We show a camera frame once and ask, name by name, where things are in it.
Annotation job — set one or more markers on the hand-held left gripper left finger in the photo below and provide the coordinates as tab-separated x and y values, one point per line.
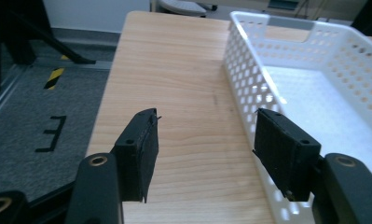
137	155

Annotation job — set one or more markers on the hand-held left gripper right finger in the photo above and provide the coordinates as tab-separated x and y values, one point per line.
283	149

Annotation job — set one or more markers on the white perforated plastic basket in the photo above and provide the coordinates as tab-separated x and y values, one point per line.
317	102

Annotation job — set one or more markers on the black tape floor mark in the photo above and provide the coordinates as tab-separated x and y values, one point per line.
51	133

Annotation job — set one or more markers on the yellow black striped tape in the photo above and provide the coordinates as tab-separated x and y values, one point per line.
54	78

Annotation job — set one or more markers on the grey chair base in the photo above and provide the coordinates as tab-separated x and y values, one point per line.
182	6

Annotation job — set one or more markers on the black metal stand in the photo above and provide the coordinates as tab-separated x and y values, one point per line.
22	34

